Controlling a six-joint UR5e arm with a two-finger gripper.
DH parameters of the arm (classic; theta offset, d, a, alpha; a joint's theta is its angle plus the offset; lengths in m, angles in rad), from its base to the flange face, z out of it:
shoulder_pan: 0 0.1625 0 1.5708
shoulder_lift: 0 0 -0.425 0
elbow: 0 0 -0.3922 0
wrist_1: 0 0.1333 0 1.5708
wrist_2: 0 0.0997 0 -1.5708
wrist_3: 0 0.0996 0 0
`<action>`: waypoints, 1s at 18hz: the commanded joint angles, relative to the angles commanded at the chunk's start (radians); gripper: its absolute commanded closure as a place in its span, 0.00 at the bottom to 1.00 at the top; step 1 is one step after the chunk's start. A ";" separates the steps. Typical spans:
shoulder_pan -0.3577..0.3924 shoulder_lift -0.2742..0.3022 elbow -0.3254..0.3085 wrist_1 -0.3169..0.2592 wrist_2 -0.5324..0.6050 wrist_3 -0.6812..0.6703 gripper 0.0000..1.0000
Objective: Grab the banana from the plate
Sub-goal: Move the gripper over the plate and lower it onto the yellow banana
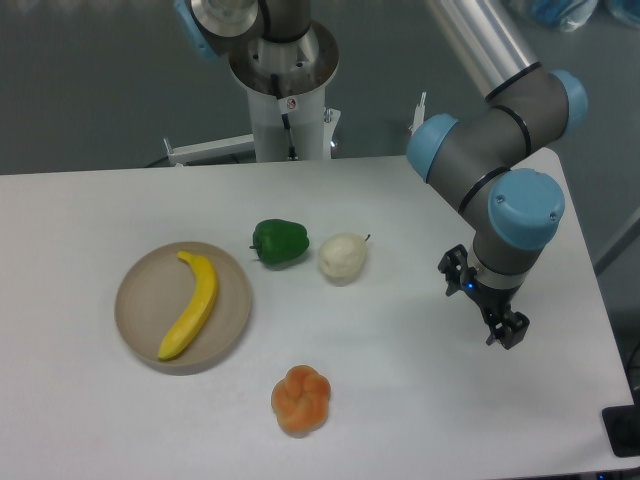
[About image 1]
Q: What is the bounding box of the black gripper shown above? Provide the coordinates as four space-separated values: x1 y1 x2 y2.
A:
438 244 530 349

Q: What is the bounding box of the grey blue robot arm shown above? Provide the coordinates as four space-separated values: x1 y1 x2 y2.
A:
174 1 588 349

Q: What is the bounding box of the yellow banana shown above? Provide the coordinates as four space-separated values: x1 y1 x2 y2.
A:
157 250 219 361

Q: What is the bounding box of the beige round plate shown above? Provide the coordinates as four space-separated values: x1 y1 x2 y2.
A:
114 242 252 375

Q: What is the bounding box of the white pear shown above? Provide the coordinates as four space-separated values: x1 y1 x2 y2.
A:
318 232 371 286

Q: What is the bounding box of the black device at edge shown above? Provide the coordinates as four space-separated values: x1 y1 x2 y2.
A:
602 405 639 458

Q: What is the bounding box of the brown knotted bread roll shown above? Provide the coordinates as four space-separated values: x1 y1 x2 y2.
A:
271 365 331 436

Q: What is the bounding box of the green bell pepper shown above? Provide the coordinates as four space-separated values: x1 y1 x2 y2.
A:
250 219 310 267

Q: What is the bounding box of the blue plastic bag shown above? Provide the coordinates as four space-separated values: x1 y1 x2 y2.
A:
508 0 598 33

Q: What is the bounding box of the white metal bracket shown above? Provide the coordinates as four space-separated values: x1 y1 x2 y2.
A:
163 134 255 166

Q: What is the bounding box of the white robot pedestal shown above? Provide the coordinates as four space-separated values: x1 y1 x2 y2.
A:
229 21 340 162

